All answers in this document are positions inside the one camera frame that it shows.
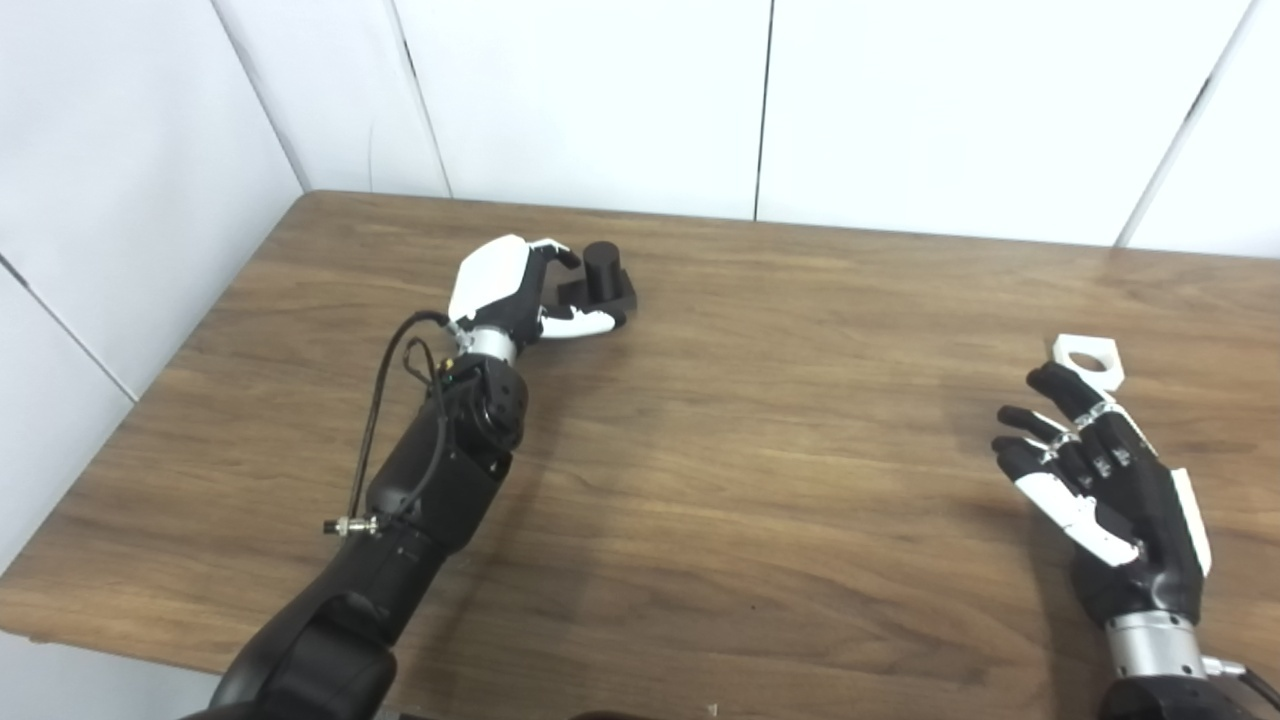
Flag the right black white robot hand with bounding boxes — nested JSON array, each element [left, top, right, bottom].
[[992, 362, 1213, 629]]

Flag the black peg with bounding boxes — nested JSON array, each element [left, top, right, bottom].
[[556, 241, 638, 321]]

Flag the white square piece with hole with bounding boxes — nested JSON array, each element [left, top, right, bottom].
[[1052, 334, 1126, 391]]

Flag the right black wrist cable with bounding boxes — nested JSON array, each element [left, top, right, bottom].
[[1200, 655, 1280, 713]]

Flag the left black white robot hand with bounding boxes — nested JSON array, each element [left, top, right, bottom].
[[447, 234, 626, 346]]

